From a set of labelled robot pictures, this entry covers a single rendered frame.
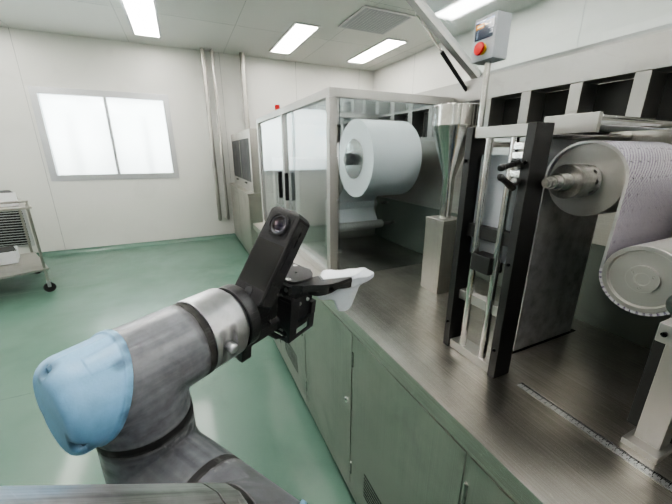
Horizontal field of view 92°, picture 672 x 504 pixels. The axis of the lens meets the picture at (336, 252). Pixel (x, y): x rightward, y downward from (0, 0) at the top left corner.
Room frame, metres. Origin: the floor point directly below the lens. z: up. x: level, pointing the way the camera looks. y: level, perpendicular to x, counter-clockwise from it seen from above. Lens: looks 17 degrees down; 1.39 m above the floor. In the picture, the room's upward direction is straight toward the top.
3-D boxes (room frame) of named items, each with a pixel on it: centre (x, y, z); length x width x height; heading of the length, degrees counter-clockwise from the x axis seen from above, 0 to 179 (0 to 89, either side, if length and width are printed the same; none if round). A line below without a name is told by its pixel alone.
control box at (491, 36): (0.93, -0.38, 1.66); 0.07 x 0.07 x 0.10; 24
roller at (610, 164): (0.70, -0.60, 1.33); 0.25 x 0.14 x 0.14; 115
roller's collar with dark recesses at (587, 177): (0.64, -0.46, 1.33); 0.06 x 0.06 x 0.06; 25
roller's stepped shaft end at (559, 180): (0.61, -0.41, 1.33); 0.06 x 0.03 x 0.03; 115
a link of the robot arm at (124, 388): (0.23, 0.17, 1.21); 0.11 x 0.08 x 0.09; 148
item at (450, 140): (1.12, -0.38, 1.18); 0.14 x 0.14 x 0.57
